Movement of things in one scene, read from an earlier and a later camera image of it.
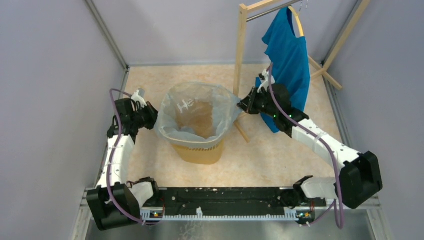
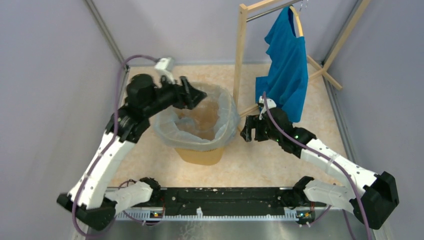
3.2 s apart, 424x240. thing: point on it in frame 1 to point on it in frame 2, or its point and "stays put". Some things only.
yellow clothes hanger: x=297 y=19 stays put
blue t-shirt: x=289 y=64 stays put
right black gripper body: x=258 y=103 to x=262 y=132
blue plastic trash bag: x=195 y=115 stays put
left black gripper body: x=145 y=117 to x=174 y=97
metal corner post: x=104 y=29 stays put
